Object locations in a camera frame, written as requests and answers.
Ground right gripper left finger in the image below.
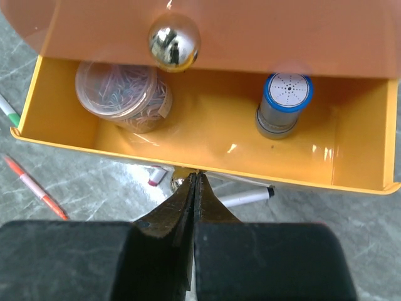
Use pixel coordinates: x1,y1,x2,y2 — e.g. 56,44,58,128
1,173,197,300

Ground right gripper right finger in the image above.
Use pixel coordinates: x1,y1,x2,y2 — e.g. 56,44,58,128
194,173,358,300

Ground blue capped small bottle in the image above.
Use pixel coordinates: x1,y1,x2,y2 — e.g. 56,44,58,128
255,73,314,140

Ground round cream drawer organizer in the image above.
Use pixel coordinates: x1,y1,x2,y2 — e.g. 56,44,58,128
1,1,400,195

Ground black white marker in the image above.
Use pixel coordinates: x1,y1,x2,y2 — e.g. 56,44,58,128
219,187,275,208

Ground white pen pink ends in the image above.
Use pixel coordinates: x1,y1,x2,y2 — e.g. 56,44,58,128
148,167,167,187

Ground orange pencil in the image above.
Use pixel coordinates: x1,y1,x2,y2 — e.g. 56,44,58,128
3,155,69,220

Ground green capped white pen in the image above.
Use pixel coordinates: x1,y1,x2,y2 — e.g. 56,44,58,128
0,94,20,127

